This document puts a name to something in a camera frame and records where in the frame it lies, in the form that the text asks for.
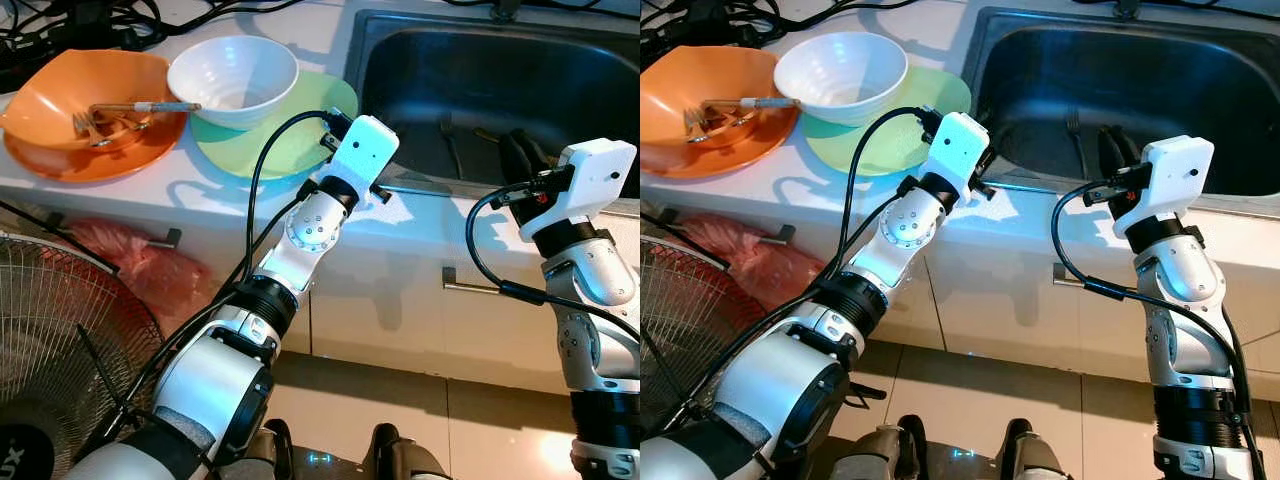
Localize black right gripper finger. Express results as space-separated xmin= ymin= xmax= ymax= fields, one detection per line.
xmin=520 ymin=132 xmax=553 ymax=181
xmin=1098 ymin=125 xmax=1129 ymax=186
xmin=499 ymin=128 xmax=536 ymax=191
xmin=1118 ymin=130 xmax=1147 ymax=179

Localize white ribbed bowl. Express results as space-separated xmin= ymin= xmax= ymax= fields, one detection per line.
xmin=773 ymin=31 xmax=909 ymax=128
xmin=167 ymin=36 xmax=299 ymax=131

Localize white kitchen base cabinet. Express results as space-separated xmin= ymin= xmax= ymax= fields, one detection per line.
xmin=0 ymin=205 xmax=641 ymax=396
xmin=640 ymin=200 xmax=1280 ymax=386

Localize metal fork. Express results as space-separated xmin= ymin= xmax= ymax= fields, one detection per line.
xmin=438 ymin=112 xmax=466 ymax=181
xmin=1065 ymin=108 xmax=1091 ymax=176

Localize stainless steel sink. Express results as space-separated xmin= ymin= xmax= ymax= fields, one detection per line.
xmin=345 ymin=8 xmax=641 ymax=216
xmin=962 ymin=8 xmax=1280 ymax=221

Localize orange bowl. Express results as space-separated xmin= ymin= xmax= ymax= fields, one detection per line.
xmin=0 ymin=48 xmax=191 ymax=183
xmin=640 ymin=45 xmax=801 ymax=181

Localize metal grille fan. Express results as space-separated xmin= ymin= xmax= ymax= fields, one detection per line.
xmin=0 ymin=232 xmax=166 ymax=480
xmin=640 ymin=238 xmax=756 ymax=441

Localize green plate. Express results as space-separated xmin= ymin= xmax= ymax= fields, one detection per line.
xmin=803 ymin=66 xmax=971 ymax=178
xmin=190 ymin=70 xmax=359 ymax=181

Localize red plastic bag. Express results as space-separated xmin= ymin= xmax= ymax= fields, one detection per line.
xmin=65 ymin=217 xmax=221 ymax=321
xmin=685 ymin=212 xmax=836 ymax=311

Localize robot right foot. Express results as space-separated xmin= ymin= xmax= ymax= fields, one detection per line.
xmin=362 ymin=424 xmax=451 ymax=480
xmin=995 ymin=418 xmax=1061 ymax=480

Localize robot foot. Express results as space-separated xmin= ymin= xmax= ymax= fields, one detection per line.
xmin=362 ymin=424 xmax=451 ymax=480
xmin=255 ymin=420 xmax=296 ymax=480
xmin=995 ymin=418 xmax=1061 ymax=480
xmin=850 ymin=415 xmax=926 ymax=480

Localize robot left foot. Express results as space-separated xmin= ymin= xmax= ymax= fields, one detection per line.
xmin=255 ymin=420 xmax=296 ymax=480
xmin=850 ymin=415 xmax=926 ymax=480

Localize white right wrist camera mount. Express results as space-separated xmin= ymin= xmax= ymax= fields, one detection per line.
xmin=528 ymin=138 xmax=638 ymax=241
xmin=1112 ymin=135 xmax=1216 ymax=239

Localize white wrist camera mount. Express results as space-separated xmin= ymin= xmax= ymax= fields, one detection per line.
xmin=1112 ymin=135 xmax=1216 ymax=239
xmin=322 ymin=115 xmax=401 ymax=196
xmin=925 ymin=112 xmax=993 ymax=196
xmin=528 ymin=138 xmax=638 ymax=241

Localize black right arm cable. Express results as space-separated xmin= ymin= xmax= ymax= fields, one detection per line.
xmin=1050 ymin=180 xmax=1261 ymax=471
xmin=465 ymin=180 xmax=641 ymax=361

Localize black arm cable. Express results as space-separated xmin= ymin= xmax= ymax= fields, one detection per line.
xmin=75 ymin=110 xmax=346 ymax=461
xmin=1050 ymin=180 xmax=1261 ymax=471
xmin=465 ymin=180 xmax=641 ymax=361
xmin=690 ymin=107 xmax=946 ymax=421

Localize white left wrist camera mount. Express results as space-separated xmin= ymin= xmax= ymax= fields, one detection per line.
xmin=925 ymin=112 xmax=993 ymax=196
xmin=322 ymin=115 xmax=401 ymax=196

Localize wooden handled fork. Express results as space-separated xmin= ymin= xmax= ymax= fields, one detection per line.
xmin=72 ymin=100 xmax=203 ymax=149
xmin=683 ymin=96 xmax=801 ymax=144

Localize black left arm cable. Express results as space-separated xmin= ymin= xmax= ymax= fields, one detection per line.
xmin=75 ymin=110 xmax=346 ymax=461
xmin=690 ymin=107 xmax=946 ymax=421

